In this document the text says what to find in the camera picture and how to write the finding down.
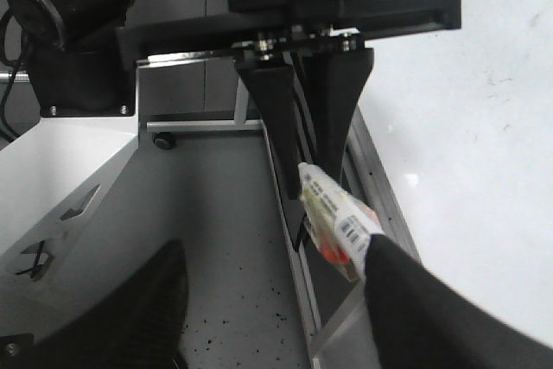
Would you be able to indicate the large white whiteboard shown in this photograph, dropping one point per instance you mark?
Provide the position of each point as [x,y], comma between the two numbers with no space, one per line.
[462,122]

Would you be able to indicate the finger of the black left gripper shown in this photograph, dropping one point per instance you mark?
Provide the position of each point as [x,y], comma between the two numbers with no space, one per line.
[271,88]
[332,85]

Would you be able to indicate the white whiteboard marker black tip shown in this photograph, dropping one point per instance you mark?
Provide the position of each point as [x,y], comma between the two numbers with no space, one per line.
[340,225]

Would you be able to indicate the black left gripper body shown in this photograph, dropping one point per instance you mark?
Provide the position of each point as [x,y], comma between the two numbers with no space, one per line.
[266,26]

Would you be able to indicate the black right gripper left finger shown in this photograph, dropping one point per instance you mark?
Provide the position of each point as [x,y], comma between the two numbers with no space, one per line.
[137,326]

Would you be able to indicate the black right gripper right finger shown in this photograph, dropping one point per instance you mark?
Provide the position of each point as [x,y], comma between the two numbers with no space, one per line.
[419,322]

